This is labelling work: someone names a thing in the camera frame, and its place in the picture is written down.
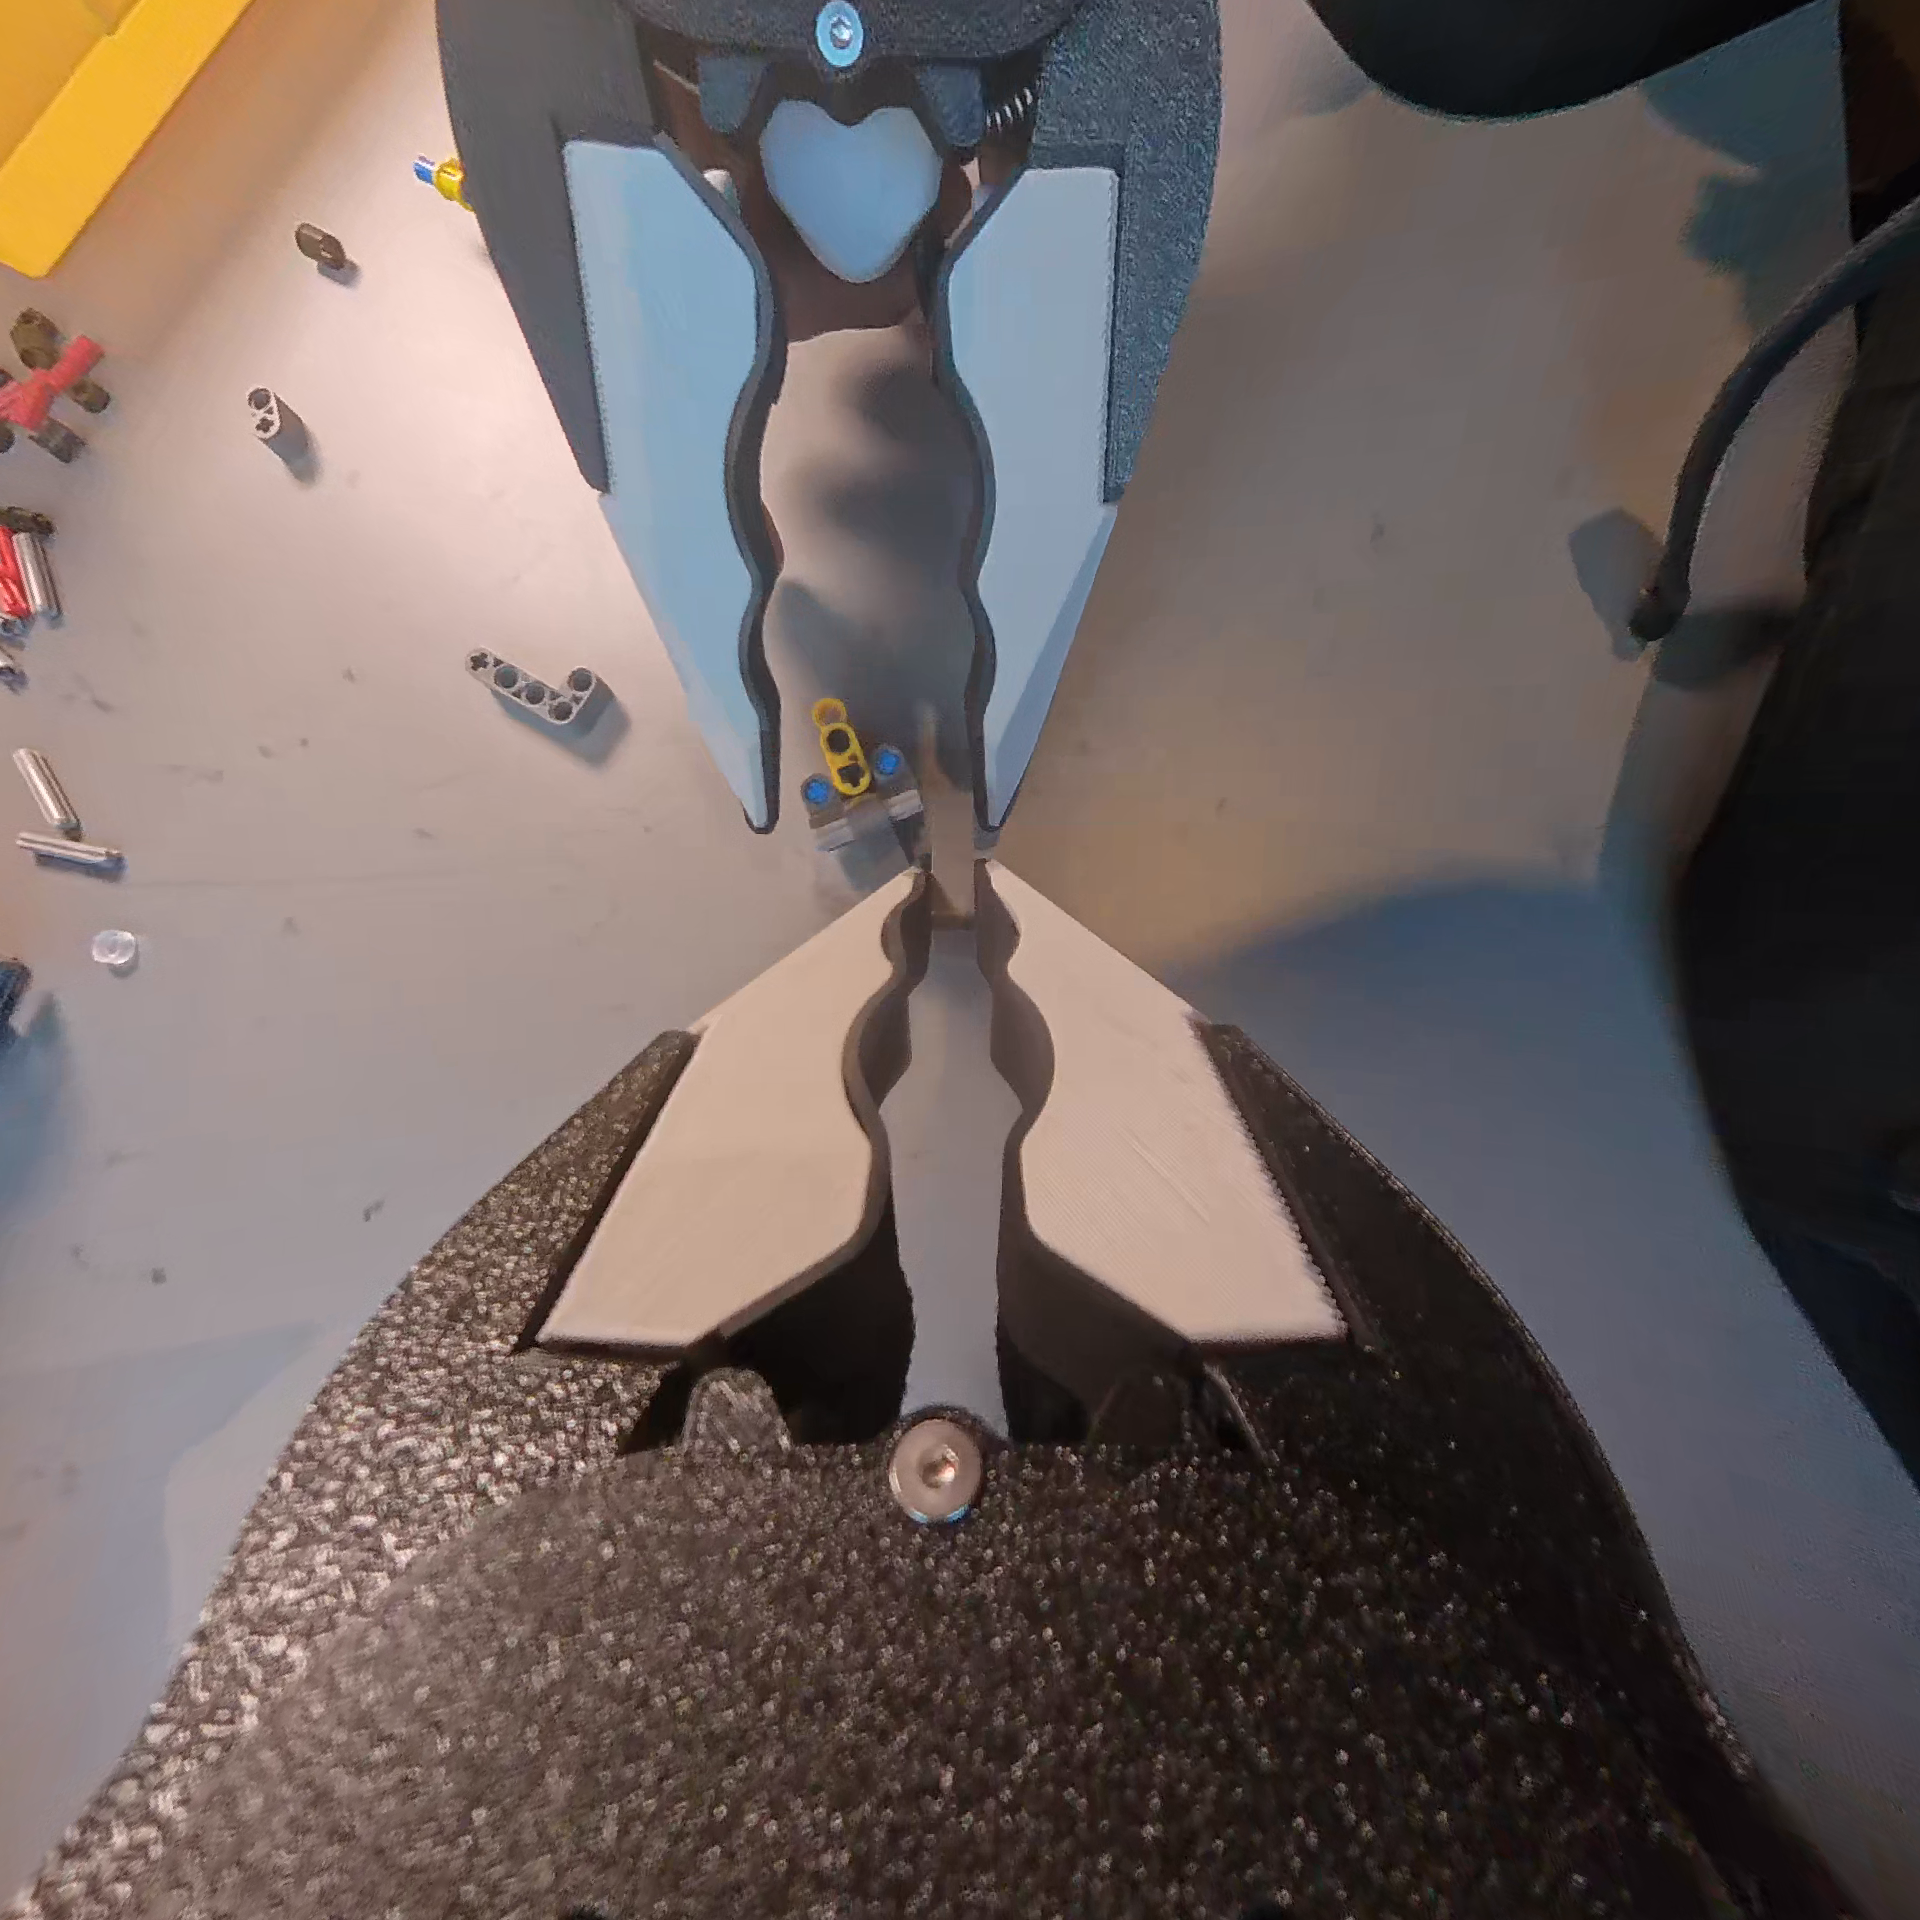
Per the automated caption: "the black printed sweatshirt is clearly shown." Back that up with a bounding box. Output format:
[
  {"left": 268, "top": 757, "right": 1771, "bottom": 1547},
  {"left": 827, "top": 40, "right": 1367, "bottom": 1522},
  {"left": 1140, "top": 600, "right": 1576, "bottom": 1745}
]
[{"left": 1627, "top": 0, "right": 1920, "bottom": 1405}]

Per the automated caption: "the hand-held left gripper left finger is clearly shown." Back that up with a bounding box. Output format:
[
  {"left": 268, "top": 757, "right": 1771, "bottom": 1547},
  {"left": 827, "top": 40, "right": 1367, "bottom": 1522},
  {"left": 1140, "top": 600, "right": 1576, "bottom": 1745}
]
[{"left": 535, "top": 871, "right": 929, "bottom": 1353}]

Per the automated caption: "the grey desk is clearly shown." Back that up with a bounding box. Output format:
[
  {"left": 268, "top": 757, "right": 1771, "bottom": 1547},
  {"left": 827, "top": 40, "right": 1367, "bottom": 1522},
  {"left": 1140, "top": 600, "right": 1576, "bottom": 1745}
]
[{"left": 0, "top": 0, "right": 1920, "bottom": 1920}]

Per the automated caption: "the yellow storage bin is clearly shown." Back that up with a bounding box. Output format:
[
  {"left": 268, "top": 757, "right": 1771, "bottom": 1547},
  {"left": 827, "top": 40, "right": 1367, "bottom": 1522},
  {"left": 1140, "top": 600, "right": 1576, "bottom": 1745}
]
[{"left": 0, "top": 0, "right": 257, "bottom": 280}]

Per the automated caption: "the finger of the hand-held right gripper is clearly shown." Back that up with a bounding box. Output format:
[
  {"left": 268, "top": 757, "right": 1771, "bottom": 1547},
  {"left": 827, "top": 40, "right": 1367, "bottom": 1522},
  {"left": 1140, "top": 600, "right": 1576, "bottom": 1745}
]
[
  {"left": 935, "top": 165, "right": 1122, "bottom": 833},
  {"left": 566, "top": 133, "right": 790, "bottom": 835}
]

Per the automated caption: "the person's right forearm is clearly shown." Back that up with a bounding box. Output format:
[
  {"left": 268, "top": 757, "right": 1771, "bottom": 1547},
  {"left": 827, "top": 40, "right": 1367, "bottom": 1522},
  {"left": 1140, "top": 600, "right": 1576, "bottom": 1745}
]
[{"left": 1306, "top": 0, "right": 1850, "bottom": 117}]

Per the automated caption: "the grey brick beam assembly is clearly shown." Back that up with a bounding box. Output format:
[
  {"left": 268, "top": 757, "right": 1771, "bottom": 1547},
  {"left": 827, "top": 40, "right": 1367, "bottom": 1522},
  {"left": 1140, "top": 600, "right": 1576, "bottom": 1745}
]
[{"left": 800, "top": 743, "right": 985, "bottom": 936}]

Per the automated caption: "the grey angled brick beam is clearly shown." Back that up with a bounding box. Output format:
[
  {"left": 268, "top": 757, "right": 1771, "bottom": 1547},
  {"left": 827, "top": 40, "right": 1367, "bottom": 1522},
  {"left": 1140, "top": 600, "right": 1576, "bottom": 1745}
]
[{"left": 464, "top": 648, "right": 616, "bottom": 720}]

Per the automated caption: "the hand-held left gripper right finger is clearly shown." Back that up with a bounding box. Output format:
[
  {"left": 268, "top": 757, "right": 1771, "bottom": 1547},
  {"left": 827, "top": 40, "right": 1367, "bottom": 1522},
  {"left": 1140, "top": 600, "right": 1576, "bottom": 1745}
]
[{"left": 971, "top": 861, "right": 1350, "bottom": 1421}]

